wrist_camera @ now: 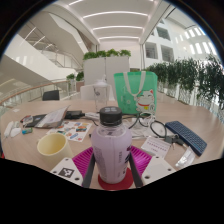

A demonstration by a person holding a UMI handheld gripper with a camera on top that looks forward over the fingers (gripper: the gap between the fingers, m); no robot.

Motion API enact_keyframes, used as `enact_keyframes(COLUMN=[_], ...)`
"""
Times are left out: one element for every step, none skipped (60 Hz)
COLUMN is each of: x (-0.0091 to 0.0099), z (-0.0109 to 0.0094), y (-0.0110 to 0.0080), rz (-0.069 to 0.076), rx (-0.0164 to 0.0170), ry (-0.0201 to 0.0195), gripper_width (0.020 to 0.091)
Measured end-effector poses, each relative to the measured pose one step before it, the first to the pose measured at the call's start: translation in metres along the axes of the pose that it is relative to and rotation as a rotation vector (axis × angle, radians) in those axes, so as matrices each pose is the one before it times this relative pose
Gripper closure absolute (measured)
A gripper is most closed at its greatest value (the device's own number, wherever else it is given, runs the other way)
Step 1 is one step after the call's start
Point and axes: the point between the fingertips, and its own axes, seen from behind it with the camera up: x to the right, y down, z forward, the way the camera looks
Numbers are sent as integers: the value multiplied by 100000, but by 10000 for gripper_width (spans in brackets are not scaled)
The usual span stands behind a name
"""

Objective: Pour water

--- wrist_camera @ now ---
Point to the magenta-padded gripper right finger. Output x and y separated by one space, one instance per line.
159 168

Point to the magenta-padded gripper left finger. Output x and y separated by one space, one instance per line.
66 170

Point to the purple drink bottle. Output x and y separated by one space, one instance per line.
110 153

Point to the white printed card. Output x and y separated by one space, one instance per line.
155 147

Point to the cream yellow mug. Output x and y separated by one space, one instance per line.
53 148

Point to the clear plastic packet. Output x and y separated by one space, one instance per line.
185 157

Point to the colourful sticker sheet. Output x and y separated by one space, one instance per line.
71 130

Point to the dark blue keyboard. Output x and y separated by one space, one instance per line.
186 137

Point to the flat round red coaster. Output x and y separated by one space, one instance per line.
115 186

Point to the small teal stick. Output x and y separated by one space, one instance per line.
27 131

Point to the small black box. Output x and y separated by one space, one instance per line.
74 114

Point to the white computer mouse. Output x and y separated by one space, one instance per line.
15 132

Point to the white power strip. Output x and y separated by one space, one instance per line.
8 129

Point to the black chair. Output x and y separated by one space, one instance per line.
50 95

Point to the green tote bag, cat print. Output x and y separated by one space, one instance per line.
128 96

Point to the white chair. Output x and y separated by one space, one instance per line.
86 92

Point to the clear shaker bottle, white lid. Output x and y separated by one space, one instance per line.
100 96

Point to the brown planter with plants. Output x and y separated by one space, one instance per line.
79 78

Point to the row of green plants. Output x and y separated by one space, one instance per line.
196 78

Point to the white cabinet topped with plants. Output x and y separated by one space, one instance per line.
100 71

